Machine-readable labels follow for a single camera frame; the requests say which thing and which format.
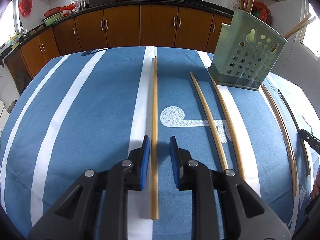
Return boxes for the lower wooden kitchen cabinets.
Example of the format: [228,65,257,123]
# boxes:
[4,4,232,94]

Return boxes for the right hand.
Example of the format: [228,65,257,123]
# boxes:
[310,167,320,199]

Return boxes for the dark chopstick far right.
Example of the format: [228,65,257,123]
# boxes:
[278,89,311,176]

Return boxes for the blue white striped tablecloth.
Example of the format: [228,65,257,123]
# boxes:
[1,47,319,239]

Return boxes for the green perforated utensil holder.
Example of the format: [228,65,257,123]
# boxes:
[208,9,287,91]

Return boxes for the red plastic bag on counter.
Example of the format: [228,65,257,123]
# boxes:
[251,1,273,26]

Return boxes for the green basin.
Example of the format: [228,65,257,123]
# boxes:
[43,12,61,26]

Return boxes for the yellow detergent bottle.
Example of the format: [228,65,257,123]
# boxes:
[10,33,20,50]

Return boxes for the red basin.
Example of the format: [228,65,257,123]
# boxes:
[44,7,61,18]

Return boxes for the red plastic bag on wall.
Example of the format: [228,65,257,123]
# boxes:
[18,0,33,18]

